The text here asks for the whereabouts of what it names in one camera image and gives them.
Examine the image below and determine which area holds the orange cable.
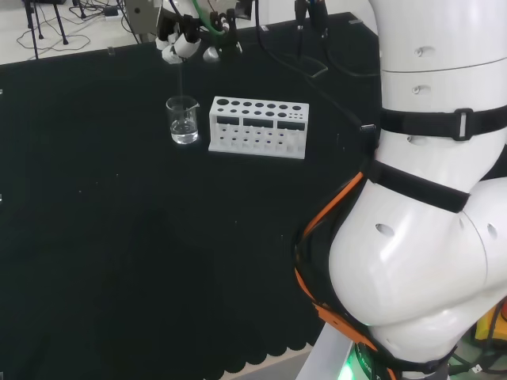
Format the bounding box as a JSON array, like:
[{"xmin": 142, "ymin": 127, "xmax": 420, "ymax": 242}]
[{"xmin": 295, "ymin": 170, "xmax": 397, "ymax": 380}]

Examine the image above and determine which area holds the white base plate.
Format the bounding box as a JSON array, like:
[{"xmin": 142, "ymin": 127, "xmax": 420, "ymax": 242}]
[{"xmin": 297, "ymin": 324, "xmax": 356, "ymax": 380}]

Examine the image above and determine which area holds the thick black cable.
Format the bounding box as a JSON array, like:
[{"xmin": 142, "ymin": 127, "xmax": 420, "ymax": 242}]
[{"xmin": 308, "ymin": 0, "xmax": 382, "ymax": 77}]

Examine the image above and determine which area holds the white test tube rack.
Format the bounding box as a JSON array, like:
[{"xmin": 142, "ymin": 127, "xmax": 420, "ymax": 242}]
[{"xmin": 208, "ymin": 96, "xmax": 311, "ymax": 160}]

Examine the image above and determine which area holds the grey metal box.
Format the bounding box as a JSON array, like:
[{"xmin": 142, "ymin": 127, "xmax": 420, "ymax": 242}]
[{"xmin": 124, "ymin": 0, "xmax": 163, "ymax": 44}]

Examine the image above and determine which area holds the thin black floor cable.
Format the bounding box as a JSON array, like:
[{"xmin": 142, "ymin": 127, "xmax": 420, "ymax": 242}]
[{"xmin": 15, "ymin": 30, "xmax": 92, "ymax": 53}]

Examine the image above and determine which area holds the black looped cable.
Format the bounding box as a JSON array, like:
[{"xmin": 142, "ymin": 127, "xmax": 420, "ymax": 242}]
[{"xmin": 293, "ymin": 0, "xmax": 330, "ymax": 79}]

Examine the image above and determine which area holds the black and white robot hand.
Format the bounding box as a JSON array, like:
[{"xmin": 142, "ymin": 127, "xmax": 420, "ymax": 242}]
[{"xmin": 154, "ymin": 0, "xmax": 211, "ymax": 65}]

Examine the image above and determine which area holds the yellow stop button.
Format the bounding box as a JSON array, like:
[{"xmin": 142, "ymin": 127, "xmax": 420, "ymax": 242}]
[{"xmin": 473, "ymin": 299, "xmax": 507, "ymax": 341}]

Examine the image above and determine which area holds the black tripod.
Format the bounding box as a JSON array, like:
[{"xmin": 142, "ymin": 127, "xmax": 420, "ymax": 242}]
[{"xmin": 21, "ymin": 0, "xmax": 70, "ymax": 60}]

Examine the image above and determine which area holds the black bench cloth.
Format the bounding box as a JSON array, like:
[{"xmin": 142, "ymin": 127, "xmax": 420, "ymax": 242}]
[{"xmin": 0, "ymin": 11, "xmax": 383, "ymax": 375}]

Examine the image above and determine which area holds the black cable with blue plug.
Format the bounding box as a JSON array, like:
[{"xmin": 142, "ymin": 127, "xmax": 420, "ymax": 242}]
[{"xmin": 254, "ymin": 0, "xmax": 377, "ymax": 133}]

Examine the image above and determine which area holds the clear glass beaker with water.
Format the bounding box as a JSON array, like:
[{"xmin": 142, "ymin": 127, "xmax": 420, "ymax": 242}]
[{"xmin": 165, "ymin": 95, "xmax": 200, "ymax": 146}]

